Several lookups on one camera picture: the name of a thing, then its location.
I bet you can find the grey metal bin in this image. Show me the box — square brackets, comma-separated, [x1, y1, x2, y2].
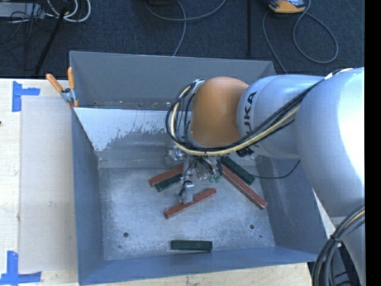
[68, 51, 329, 286]

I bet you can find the red-brown flat block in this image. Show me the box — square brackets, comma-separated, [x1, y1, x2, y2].
[148, 163, 186, 188]
[163, 187, 217, 219]
[219, 164, 268, 210]

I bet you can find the dark green flat block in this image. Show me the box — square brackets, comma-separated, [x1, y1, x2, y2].
[155, 173, 183, 192]
[221, 156, 256, 186]
[170, 240, 214, 253]

